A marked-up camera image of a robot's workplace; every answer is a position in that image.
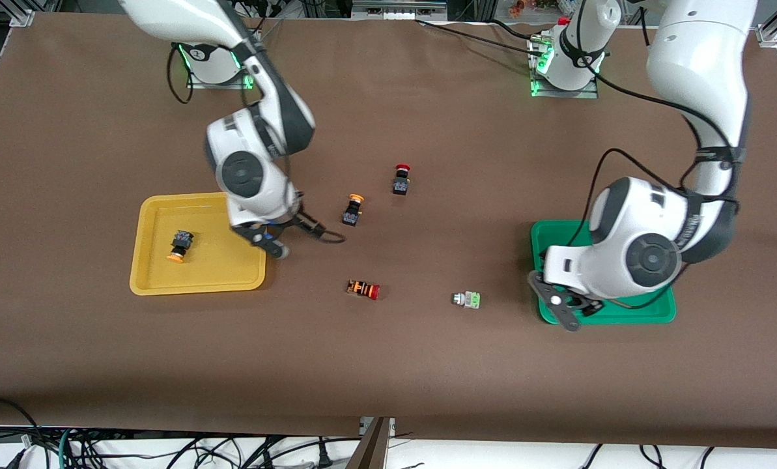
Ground brown wooden table leg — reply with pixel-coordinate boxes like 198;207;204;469
346;417;392;469

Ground yellow push button black body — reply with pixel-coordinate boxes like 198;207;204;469
167;230;195;264
341;193;365;227

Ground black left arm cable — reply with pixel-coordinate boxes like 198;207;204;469
574;0;744;310

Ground silver metal rail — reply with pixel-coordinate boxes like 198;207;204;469
351;0;449;20

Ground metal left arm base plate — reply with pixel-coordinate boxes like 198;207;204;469
530;75;599;100

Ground black arched floor cable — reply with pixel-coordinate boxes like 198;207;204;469
0;397;40;469

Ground red button orange striped body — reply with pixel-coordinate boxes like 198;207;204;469
346;279;381;301

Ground green plastic tray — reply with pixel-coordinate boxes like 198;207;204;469
530;220;677;325

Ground yellow plastic tray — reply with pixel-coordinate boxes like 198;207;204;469
130;192;268;297

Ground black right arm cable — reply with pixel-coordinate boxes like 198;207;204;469
165;0;348;245

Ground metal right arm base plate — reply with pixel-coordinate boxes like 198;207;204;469
186;62;257;90

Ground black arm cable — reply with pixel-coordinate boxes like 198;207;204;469
165;0;348;245
574;0;744;310

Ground black cable on table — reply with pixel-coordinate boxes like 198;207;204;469
416;18;545;56

